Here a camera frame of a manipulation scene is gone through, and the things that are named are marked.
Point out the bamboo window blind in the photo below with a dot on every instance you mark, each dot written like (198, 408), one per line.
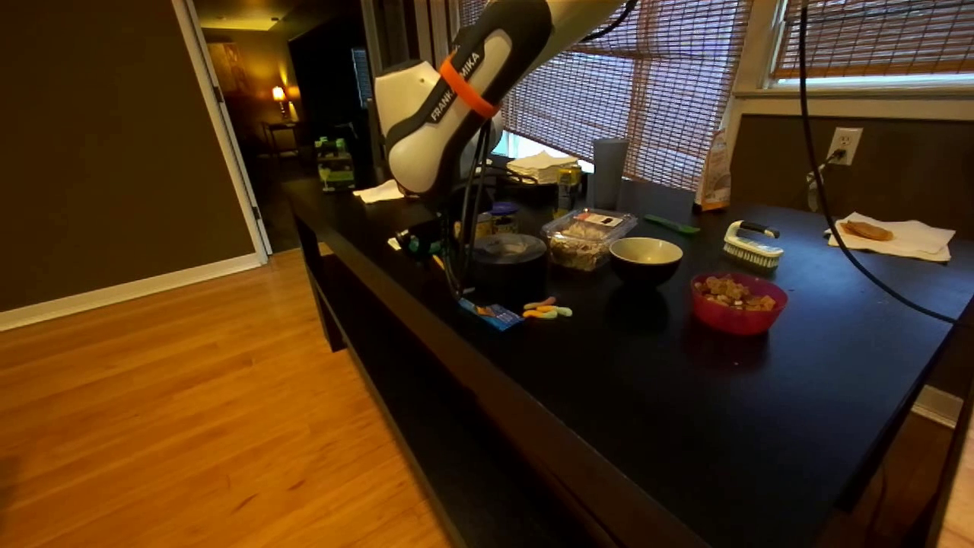
(658, 80)

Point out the grey duct tape roll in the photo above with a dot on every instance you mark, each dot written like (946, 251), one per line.
(511, 249)

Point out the white paper far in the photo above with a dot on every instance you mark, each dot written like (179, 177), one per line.
(381, 194)

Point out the green bottle pack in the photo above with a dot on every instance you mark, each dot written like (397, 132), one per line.
(334, 162)

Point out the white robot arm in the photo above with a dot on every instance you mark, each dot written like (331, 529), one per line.
(431, 111)

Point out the green plastic spoon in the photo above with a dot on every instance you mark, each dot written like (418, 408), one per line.
(670, 225)

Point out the red snack bowl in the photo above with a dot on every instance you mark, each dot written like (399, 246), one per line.
(738, 301)

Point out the white napkin stack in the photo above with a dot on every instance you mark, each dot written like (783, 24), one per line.
(546, 168)

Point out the cookie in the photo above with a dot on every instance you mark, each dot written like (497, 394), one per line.
(866, 229)

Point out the wall power outlet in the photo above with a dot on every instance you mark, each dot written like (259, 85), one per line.
(846, 143)

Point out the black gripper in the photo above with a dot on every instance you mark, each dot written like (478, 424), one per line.
(455, 223)

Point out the blue plastic bag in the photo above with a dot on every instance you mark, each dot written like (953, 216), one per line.
(496, 315)

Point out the black bowl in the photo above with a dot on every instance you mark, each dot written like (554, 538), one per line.
(645, 259)

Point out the clear seed container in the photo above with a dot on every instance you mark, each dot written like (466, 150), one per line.
(584, 237)

